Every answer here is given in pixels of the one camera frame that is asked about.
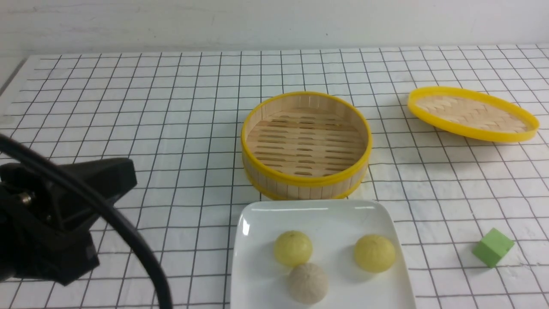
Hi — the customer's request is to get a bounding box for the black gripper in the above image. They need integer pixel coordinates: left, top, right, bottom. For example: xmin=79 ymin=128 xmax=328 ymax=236
xmin=0 ymin=158 xmax=138 ymax=286

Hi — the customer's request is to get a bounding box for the pale yellow steamed bun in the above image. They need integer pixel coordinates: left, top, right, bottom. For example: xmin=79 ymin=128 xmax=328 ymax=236
xmin=273 ymin=230 xmax=313 ymax=267

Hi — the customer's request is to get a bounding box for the white square plate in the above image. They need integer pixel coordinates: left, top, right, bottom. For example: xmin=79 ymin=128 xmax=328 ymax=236
xmin=230 ymin=200 xmax=417 ymax=309

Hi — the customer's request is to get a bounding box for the beige steamed bun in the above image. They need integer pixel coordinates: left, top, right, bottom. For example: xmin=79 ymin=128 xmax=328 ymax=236
xmin=287 ymin=263 xmax=329 ymax=305

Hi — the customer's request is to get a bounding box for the white black grid tablecloth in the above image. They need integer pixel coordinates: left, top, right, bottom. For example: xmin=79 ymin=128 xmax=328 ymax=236
xmin=1 ymin=45 xmax=548 ymax=309

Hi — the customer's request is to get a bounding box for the yellow rimmed bamboo steamer basket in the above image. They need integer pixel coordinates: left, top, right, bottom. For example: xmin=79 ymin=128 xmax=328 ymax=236
xmin=241 ymin=91 xmax=373 ymax=200

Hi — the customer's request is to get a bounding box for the yellow rimmed bamboo steamer lid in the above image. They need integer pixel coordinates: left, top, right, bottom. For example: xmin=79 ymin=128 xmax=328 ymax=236
xmin=407 ymin=86 xmax=540 ymax=143

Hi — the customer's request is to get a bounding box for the green cube block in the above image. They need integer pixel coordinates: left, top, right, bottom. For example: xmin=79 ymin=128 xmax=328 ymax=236
xmin=472 ymin=228 xmax=515 ymax=268

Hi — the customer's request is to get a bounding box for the black cable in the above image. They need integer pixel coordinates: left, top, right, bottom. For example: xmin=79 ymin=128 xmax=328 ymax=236
xmin=0 ymin=134 xmax=173 ymax=309

